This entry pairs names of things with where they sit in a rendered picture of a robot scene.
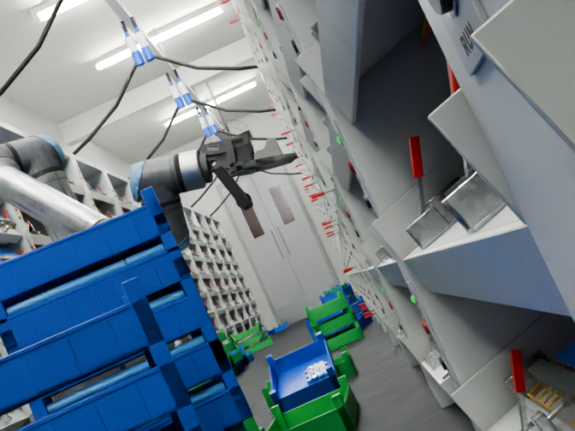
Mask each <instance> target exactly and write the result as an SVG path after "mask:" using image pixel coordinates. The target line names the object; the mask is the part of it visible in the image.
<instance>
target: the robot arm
mask: <svg viewBox="0 0 575 431"><path fill-rule="evenodd" d="M200 149H201V153H200V151H199V150H193V151H186V152H182V153H179V154H174V155H170V156H162V157H158V158H153V159H150V160H147V159H145V160H144V161H142V162H136V163H134V164H133V165H132V166H131V168H130V170H129V185H130V191H131V193H132V197H133V200H134V201H135V202H137V203H140V202H141V205H142V206H144V205H145V202H144V200H143V198H142V196H141V194H140V192H141V190H144V189H146V188H148V187H150V186H152V188H153V190H154V192H155V193H156V196H157V199H158V201H159V203H160V205H161V207H162V209H163V213H164V214H165V216H166V219H167V221H168V223H169V226H170V228H171V230H172V231H171V232H172V233H173V235H174V236H175V240H176V242H177V244H178V246H179V248H180V250H181V251H184V250H185V249H186V248H187V247H188V246H189V245H190V237H189V229H188V228H187V222H186V218H185V215H184V210H183V207H182V203H181V196H180V193H183V192H190V191H195V190H198V189H203V188H206V186H207V183H211V182H213V173H214V174H215V175H216V177H217V178H218V179H219V180H220V181H221V182H222V183H223V185H224V186H225V187H226V188H227V190H228V191H229V192H230V194H231V195H232V196H233V197H234V199H235V202H236V204H237V206H238V207H240V208H242V209H243V210H249V209H250V208H251V207H252V206H253V202H252V198H251V196H250V195H249V194H248V193H246V192H244V191H243V190H242V189H241V187H240V186H239V185H238V183H237V182H236V181H235V180H234V177H235V176H243V175H249V174H254V173H256V172H260V171H264V170H268V169H272V168H277V167H280V166H283V165H286V164H289V163H291V162H293V161H294V160H295V159H296V158H298V156H297V153H296V152H295V153H288V154H283V153H282V150H281V148H280V146H279V145H278V143H277V141H276V139H275V138H268V139H267V140H266V144H265V147H264V148H263V149H262V150H259V151H256V152H255V153H254V149H253V146H252V141H251V139H250V138H249V136H247V134H243V135H239V136H235V137H231V138H226V139H224V140H222V141H217V142H213V143H209V144H205V145H201V146H200ZM64 157H65V155H64V153H63V150H62V147H61V146H60V145H59V144H58V143H57V142H56V141H55V140H54V139H53V138H52V137H51V136H48V135H45V134H40V135H32V136H28V137H27V138H24V139H17V140H14V141H10V142H7V143H4V144H0V201H5V202H7V203H9V204H11V205H13V206H14V207H16V208H17V209H18V210H21V211H22V212H24V213H26V214H28V215H29V216H31V217H32V218H34V219H36V220H37V221H40V222H42V223H43V225H44V228H45V230H46V232H47V233H48V234H49V236H50V239H51V241H52V242H54V241H57V240H59V239H62V238H65V237H67V236H69V235H71V234H74V233H78V232H79V231H82V230H84V229H87V228H89V227H92V226H95V225H97V224H99V223H101V222H104V221H108V220H109V219H111V218H109V217H106V216H104V215H101V214H99V213H98V212H97V211H95V210H92V209H90V208H88V207H87V206H85V205H84V204H81V203H79V201H78V199H77V198H76V196H75V195H74V192H73V190H72V188H71V186H70V184H69V183H68V181H67V179H66V177H65V173H64V172H63V170H64V169H65V167H66V159H65V158H64ZM254 157H255V159H256V160H254ZM213 162H216V164H215V165H214V166H212V163H213ZM145 360H146V358H145V355H144V356H141V357H138V358H136V359H134V360H132V361H130V362H128V363H124V364H123V365H121V366H119V367H117V368H114V369H112V370H110V371H108V372H105V373H103V374H101V375H98V376H96V377H94V378H92V379H90V380H88V381H85V382H83V383H81V384H79V385H77V386H75V387H71V388H69V389H68V390H66V391H64V392H61V393H58V394H57V395H55V396H52V399H53V401H56V400H58V399H61V398H63V397H65V396H67V395H69V394H71V393H74V392H76V391H78V390H80V389H82V388H84V387H87V386H90V385H91V384H93V383H95V382H97V381H101V380H102V379H104V378H106V377H109V376H111V375H113V374H116V373H118V372H120V371H122V370H124V369H127V368H129V367H131V366H133V365H135V364H137V363H140V362H142V361H145Z"/></svg>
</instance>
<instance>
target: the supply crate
mask: <svg viewBox="0 0 575 431"><path fill-rule="evenodd" d="M140 194H141V196H142V198H143V200H144V202H145V205H144V206H141V207H139V208H137V209H135V210H131V211H128V212H127V213H124V214H122V215H119V216H117V217H114V218H112V219H109V220H108V221H104V222H101V223H99V224H97V225H95V226H92V227H89V228H87V229H84V230H82V231H79V232H78V233H74V234H71V235H69V236H67V237H65V238H62V239H59V240H57V241H54V242H52V243H50V244H48V245H44V246H42V247H39V248H38V249H35V250H33V251H29V252H27V253H25V254H22V255H20V256H18V257H14V258H12V259H9V260H8V261H5V262H3V263H0V302H1V303H3V305H4V308H5V309H6V308H8V307H9V306H12V305H14V304H18V303H19V302H22V301H24V300H26V299H29V298H32V297H34V296H36V295H39V294H40V293H43V292H47V291H49V290H50V289H52V288H55V287H57V286H60V285H62V284H65V283H67V282H70V281H72V280H75V279H77V278H80V277H81V276H83V275H87V274H90V273H91V272H93V271H96V270H98V269H101V268H103V267H106V266H108V265H111V264H112V263H116V262H118V261H121V260H122V259H123V260H125V259H124V258H127V257H131V256H132V255H134V254H137V253H139V252H142V251H144V250H147V249H149V248H152V247H153V246H155V245H159V244H163V243H162V241H161V240H160V237H161V235H163V234H166V233H169V232H171V231H172V230H171V228H170V226H169V223H168V221H167V219H166V216H165V214H164V213H163V209H162V207H161V205H160V203H159V201H158V199H157V196H156V193H155V192H154V190H153V188H152V186H150V187H148V188H146V189H144V190H141V192H140Z"/></svg>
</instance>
